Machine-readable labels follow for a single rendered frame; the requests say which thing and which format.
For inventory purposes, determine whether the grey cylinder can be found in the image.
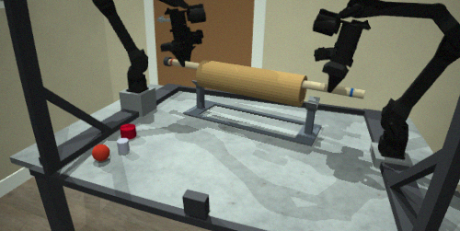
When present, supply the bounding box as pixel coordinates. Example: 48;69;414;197
117;138;130;154

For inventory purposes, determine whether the tan cylindrical bar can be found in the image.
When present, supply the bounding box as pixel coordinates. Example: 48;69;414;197
163;57;365;99

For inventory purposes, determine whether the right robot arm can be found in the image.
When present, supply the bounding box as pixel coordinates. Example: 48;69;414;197
313;0;460;160

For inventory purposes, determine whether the tan cardboard roll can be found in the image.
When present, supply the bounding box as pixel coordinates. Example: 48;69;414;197
196;60;307;107

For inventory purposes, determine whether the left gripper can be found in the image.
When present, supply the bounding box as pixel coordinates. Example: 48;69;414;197
160;25;202;67

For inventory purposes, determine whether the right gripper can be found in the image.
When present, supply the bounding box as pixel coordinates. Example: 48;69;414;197
322;39;357;93

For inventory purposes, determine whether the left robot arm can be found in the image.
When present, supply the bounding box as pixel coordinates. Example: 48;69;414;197
92;0;206;93

